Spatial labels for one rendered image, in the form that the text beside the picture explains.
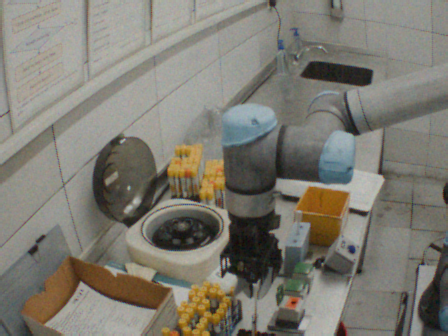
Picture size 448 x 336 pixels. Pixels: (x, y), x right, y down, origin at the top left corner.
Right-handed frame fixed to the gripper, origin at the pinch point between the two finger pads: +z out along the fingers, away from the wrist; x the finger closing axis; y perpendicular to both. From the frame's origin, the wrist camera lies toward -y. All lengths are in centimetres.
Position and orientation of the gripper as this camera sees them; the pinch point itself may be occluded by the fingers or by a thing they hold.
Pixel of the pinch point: (256, 291)
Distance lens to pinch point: 91.3
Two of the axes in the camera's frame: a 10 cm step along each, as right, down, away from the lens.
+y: -3.5, 4.6, -8.2
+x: 9.3, 1.2, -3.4
